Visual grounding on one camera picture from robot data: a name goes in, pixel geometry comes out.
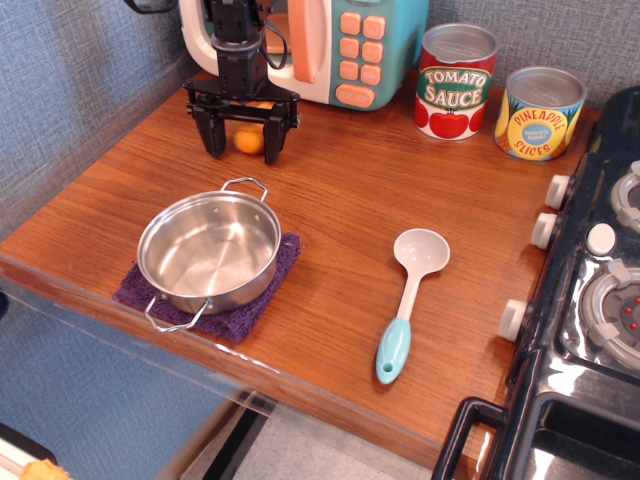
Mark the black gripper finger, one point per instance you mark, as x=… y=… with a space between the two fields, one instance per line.
x=274 y=135
x=211 y=129

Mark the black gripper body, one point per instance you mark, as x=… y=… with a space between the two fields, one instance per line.
x=242 y=90

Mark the orange plush hot dog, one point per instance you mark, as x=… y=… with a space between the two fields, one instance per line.
x=249 y=139

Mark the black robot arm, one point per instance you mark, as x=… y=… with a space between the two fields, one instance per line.
x=228 y=40

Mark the stainless steel pot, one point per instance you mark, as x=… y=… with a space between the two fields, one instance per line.
x=209 y=253

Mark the teal toy microwave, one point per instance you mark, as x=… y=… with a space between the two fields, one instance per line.
x=351 y=54

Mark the tomato sauce can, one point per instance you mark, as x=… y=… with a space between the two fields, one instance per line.
x=455 y=74

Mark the purple cloth mat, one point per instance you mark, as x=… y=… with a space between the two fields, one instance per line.
x=235 y=325

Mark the pineapple slices can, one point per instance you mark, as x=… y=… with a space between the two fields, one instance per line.
x=539 y=112

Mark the black toy stove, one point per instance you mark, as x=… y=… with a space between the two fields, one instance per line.
x=572 y=409

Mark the white spoon with teal handle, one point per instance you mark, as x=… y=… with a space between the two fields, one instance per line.
x=420 y=252

